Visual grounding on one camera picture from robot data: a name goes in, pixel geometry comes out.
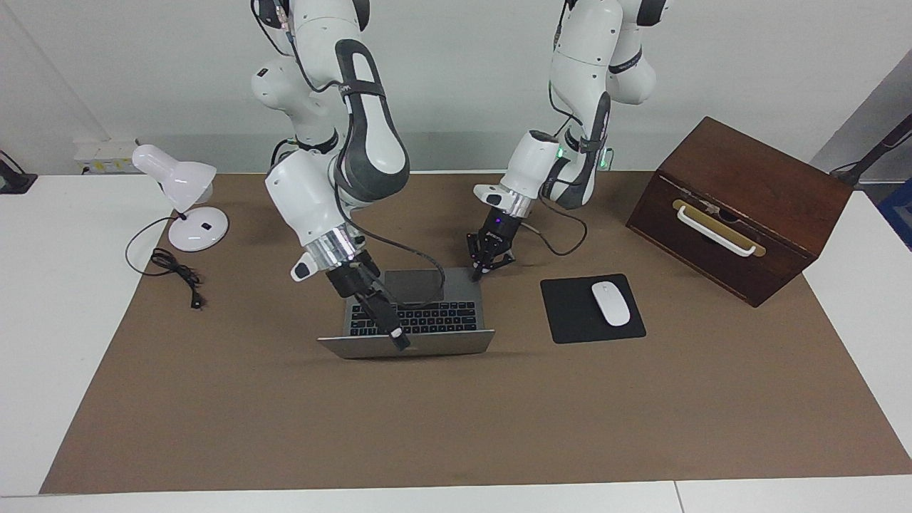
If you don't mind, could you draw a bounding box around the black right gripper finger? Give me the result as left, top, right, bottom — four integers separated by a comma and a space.
374, 303, 412, 351

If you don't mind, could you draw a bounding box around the silver laptop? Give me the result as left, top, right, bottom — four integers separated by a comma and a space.
317, 269, 496, 359

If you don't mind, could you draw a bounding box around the black mouse pad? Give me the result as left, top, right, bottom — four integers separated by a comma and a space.
540, 274, 647, 345

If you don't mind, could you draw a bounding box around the brown table mat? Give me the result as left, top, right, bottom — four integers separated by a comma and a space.
39, 171, 912, 494

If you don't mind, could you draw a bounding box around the white computer mouse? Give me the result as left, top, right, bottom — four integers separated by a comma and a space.
591, 281, 632, 327

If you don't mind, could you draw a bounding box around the white desk lamp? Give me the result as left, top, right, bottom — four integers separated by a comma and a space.
131, 144, 230, 252

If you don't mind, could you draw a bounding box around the dark wooden box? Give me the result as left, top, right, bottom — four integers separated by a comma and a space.
626, 116, 854, 308

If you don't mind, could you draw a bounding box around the white power strip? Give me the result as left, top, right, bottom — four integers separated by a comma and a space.
73, 139, 140, 175

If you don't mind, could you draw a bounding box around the black stand pole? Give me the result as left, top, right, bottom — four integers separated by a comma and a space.
830, 114, 912, 186

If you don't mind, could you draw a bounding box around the blue crate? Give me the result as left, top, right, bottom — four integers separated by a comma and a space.
878, 178, 912, 250

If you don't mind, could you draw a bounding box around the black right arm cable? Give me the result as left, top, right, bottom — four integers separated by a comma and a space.
335, 214, 447, 309

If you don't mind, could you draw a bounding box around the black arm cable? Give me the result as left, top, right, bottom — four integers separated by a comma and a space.
335, 214, 447, 309
524, 196, 589, 257

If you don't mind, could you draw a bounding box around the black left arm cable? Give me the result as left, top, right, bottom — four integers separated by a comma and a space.
524, 196, 589, 257

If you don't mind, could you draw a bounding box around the black lamp power cable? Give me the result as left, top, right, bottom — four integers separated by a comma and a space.
125, 216, 207, 310

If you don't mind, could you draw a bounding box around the white box handle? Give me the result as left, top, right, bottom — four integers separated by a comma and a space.
675, 205, 757, 257

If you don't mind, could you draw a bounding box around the brass handle plate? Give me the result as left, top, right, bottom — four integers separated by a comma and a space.
672, 199, 767, 258

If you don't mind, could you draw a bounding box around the black clamp mount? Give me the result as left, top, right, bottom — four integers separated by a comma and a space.
0, 150, 38, 195

